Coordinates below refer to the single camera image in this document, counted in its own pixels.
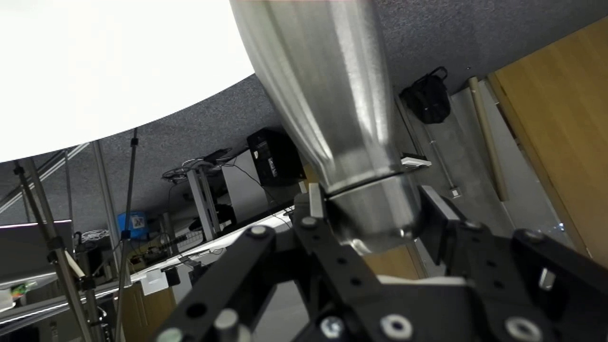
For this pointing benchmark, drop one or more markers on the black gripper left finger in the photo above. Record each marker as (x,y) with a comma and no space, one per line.
(231,299)

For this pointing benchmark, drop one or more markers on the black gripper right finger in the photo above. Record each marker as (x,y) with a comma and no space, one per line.
(525,288)

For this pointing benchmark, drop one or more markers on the silver metal flask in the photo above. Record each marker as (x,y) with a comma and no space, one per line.
(324,69)

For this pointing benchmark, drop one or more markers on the black bag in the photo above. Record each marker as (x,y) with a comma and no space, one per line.
(429,98)

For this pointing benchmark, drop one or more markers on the round white table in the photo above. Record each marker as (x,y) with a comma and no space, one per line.
(77,71)

